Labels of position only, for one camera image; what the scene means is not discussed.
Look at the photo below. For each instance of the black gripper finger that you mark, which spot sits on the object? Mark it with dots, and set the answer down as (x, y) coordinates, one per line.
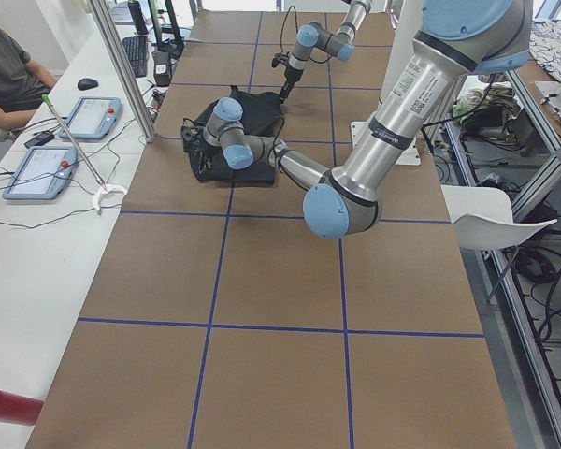
(285, 90)

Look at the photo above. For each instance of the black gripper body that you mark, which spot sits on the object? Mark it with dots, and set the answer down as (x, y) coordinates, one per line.
(200, 152)
(290, 78)

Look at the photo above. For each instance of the black printed t-shirt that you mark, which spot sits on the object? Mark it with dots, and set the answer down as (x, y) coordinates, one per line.
(242, 125)

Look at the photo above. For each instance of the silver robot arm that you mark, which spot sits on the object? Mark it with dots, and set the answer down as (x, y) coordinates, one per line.
(455, 38)
(313, 42)

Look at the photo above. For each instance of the white reacher grabber stick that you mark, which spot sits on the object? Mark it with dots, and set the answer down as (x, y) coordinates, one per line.
(104, 188)

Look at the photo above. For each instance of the far blue teach pendant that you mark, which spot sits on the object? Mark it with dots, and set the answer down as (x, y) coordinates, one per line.
(93, 117)

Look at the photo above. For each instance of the blue teach pendant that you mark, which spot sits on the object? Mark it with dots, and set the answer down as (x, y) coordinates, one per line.
(43, 173)
(93, 117)

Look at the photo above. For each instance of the black keyboard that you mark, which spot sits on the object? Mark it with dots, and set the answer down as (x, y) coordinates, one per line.
(136, 50)

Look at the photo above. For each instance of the black computer mouse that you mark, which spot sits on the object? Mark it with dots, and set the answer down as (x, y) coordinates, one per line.
(87, 84)

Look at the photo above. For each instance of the near blue teach pendant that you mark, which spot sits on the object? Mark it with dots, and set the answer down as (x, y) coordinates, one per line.
(43, 173)

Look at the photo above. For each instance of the seated person grey shirt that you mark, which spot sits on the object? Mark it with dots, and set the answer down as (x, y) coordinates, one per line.
(23, 82)

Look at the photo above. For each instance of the white plastic chair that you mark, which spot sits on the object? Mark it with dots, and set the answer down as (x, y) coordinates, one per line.
(482, 218)

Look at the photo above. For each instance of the red cylinder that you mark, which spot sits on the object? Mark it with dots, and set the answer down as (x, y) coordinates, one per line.
(19, 410)

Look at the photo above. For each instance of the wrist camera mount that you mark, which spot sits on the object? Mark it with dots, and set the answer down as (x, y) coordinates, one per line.
(191, 132)
(280, 58)

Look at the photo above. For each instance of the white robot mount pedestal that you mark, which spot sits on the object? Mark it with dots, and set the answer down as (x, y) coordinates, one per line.
(389, 132)

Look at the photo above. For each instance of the aluminium frame post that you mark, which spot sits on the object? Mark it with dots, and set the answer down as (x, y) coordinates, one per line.
(113, 43)

